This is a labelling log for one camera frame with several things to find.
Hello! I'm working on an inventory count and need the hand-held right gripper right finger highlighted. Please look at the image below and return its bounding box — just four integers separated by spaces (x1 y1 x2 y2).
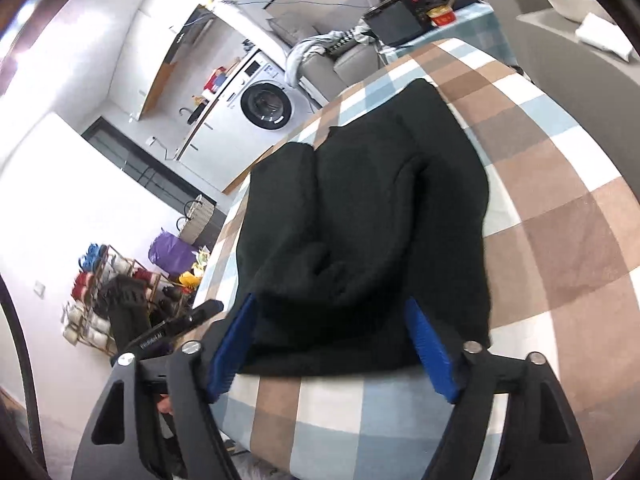
404 296 596 480

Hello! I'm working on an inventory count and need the black garment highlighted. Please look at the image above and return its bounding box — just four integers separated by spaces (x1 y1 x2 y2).
234 78 493 378

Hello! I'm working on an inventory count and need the dark glass door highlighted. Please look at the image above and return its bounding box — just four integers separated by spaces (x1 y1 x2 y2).
81 116 217 207

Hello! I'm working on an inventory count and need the grey striped clothing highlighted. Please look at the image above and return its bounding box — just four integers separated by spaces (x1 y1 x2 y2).
284 29 377 82

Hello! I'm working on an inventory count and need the white base cabinet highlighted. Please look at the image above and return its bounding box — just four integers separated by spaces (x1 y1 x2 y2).
172 94 257 194

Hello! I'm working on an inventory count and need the metal shoe rack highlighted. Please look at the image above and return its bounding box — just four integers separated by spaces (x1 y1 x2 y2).
61 241 202 357

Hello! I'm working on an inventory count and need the black case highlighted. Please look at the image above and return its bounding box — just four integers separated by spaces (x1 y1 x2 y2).
361 0 427 47

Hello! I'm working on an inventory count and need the white wall cabinet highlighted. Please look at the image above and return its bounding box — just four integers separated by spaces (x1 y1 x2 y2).
131 0 217 119

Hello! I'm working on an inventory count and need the purple bag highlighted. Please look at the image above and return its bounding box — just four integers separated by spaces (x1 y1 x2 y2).
149 230 197 277

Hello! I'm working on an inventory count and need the white washing machine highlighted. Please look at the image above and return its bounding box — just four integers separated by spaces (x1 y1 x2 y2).
202 49 314 136

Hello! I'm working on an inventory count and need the grey sofa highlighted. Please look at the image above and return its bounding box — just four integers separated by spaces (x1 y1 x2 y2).
266 9 397 107

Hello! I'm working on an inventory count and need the red snack box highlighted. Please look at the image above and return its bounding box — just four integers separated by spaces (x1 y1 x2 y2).
426 3 459 28

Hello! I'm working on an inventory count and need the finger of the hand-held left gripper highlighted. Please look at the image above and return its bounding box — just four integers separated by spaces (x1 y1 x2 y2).
189 299 226 327

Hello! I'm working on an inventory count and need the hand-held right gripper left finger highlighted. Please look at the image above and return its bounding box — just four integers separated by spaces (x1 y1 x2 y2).
70 292 258 480

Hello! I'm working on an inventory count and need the woven basket bag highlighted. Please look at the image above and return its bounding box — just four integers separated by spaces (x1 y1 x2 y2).
176 194 218 246

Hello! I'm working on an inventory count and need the light blue cloth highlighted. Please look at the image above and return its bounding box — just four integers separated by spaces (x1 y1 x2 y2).
379 1 517 69

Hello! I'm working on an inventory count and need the white folded cloth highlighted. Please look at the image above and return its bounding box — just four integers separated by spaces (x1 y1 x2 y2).
574 11 637 64

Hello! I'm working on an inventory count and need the checkered tablecloth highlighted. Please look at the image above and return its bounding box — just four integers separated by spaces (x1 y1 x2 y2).
197 37 640 480

